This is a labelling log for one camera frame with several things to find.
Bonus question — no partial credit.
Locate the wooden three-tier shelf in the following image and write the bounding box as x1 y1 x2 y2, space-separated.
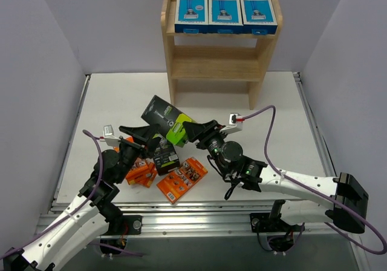
161 0 283 109

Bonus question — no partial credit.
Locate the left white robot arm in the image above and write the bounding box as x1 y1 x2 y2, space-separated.
1 124 160 270

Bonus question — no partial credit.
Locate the black green Gillette box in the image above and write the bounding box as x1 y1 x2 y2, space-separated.
141 95 195 148
153 137 180 176

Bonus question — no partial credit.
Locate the blue Harry's razor box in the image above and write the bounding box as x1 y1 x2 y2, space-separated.
208 0 243 34
240 0 278 35

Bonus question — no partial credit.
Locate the orange razor pack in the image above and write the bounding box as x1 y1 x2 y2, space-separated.
157 157 208 204
137 163 158 188
114 136 152 186

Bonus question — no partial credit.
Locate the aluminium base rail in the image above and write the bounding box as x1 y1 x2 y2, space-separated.
36 200 360 238

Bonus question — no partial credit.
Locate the orange razor pack front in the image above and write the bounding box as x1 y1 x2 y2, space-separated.
157 157 208 204

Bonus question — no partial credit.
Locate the orange razor pack top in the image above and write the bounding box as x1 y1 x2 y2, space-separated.
114 136 152 186

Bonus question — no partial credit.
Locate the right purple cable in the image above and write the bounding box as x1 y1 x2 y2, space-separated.
235 105 387 255

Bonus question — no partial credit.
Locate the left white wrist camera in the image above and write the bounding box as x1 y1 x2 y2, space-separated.
100 125 120 147

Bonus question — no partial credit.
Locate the white Harry's razor blister pack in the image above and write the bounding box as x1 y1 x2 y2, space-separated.
174 0 209 34

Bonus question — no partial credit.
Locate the orange razor pack left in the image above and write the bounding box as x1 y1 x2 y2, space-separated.
137 163 158 188

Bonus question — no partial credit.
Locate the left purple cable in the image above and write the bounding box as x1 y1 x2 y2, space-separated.
0 129 105 256

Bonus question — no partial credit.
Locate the purple cable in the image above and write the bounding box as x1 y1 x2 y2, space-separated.
235 105 387 255
0 129 105 256

